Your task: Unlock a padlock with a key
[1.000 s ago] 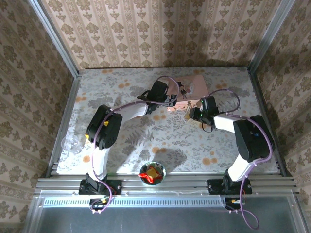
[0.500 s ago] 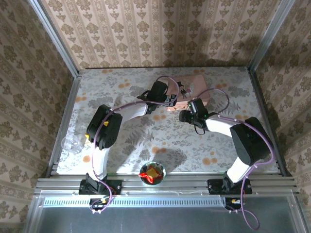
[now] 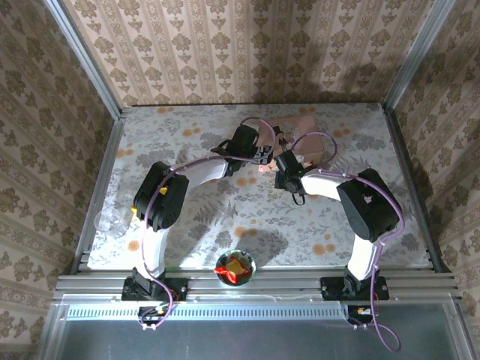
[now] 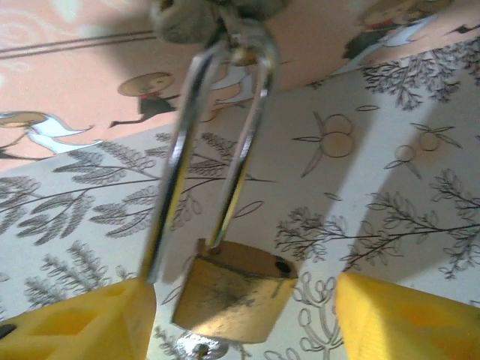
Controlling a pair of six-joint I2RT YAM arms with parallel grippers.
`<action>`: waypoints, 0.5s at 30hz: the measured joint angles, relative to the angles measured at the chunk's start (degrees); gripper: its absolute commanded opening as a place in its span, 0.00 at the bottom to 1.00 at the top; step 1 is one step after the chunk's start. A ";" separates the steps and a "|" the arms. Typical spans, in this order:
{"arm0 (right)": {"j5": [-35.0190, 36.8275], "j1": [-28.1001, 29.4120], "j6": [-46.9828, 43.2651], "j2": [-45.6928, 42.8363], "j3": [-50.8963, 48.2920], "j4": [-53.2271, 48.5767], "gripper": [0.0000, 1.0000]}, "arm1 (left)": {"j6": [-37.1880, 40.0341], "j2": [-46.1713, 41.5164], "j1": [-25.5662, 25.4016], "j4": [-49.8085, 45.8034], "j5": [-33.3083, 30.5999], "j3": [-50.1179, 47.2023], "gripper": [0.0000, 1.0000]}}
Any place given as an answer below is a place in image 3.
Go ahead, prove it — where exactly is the pink tin box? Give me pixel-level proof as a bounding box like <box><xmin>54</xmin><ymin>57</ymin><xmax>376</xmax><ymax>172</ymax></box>
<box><xmin>268</xmin><ymin>115</ymin><xmax>326</xmax><ymax>168</ymax></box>

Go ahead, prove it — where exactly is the yellow toy banana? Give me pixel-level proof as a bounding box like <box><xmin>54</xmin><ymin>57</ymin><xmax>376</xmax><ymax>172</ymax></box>
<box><xmin>130</xmin><ymin>186</ymin><xmax>169</xmax><ymax>218</ymax></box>

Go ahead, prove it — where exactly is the glass bowl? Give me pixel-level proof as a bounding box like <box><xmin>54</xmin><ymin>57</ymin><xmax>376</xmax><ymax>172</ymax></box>
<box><xmin>214</xmin><ymin>249</ymin><xmax>258</xmax><ymax>288</ymax></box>

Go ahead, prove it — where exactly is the red candy wrapper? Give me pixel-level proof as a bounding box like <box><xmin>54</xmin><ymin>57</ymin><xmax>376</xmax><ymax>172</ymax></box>
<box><xmin>214</xmin><ymin>256</ymin><xmax>251</xmax><ymax>283</ymax></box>

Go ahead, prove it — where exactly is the clear plastic cup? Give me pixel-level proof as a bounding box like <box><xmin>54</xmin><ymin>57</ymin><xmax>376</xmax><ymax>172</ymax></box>
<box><xmin>94</xmin><ymin>206</ymin><xmax>129</xmax><ymax>239</ymax></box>

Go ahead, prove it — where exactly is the grey metal sheet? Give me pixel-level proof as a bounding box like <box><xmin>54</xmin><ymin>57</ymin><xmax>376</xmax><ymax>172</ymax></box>
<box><xmin>36</xmin><ymin>294</ymin><xmax>480</xmax><ymax>360</ymax></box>

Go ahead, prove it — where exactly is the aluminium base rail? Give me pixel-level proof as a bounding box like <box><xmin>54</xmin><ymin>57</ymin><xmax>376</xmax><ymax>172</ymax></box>
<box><xmin>52</xmin><ymin>266</ymin><xmax>465</xmax><ymax>302</ymax></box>

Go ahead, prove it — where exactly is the aluminium table side rail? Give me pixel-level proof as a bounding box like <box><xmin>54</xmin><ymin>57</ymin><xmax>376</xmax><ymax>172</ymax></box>
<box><xmin>381</xmin><ymin>103</ymin><xmax>452</xmax><ymax>274</ymax></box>
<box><xmin>70</xmin><ymin>115</ymin><xmax>128</xmax><ymax>275</ymax></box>

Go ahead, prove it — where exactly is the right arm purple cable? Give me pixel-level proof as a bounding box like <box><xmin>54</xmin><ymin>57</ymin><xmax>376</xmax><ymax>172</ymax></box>
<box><xmin>291</xmin><ymin>130</ymin><xmax>407</xmax><ymax>354</ymax></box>

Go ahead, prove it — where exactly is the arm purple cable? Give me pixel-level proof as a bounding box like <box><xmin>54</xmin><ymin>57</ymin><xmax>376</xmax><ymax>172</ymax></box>
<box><xmin>139</xmin><ymin>116</ymin><xmax>279</xmax><ymax>332</ymax></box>
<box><xmin>291</xmin><ymin>130</ymin><xmax>407</xmax><ymax>354</ymax></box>

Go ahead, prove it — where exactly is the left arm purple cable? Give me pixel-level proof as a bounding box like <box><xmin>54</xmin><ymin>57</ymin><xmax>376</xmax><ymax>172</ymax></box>
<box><xmin>139</xmin><ymin>116</ymin><xmax>279</xmax><ymax>332</ymax></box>

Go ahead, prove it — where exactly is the slotted cable duct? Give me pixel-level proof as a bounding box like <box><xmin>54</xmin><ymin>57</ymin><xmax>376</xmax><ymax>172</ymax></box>
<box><xmin>65</xmin><ymin>302</ymin><xmax>350</xmax><ymax>320</ymax></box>

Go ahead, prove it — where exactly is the black cable connector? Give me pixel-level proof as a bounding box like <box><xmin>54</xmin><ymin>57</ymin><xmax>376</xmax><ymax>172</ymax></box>
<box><xmin>137</xmin><ymin>304</ymin><xmax>170</xmax><ymax>328</ymax></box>
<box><xmin>346</xmin><ymin>304</ymin><xmax>380</xmax><ymax>328</ymax></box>

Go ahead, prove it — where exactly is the aluminium frame post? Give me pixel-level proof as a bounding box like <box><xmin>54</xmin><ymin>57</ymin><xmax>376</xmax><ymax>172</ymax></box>
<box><xmin>43</xmin><ymin>0</ymin><xmax>124</xmax><ymax>120</ymax></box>
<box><xmin>382</xmin><ymin>0</ymin><xmax>458</xmax><ymax>110</ymax></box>

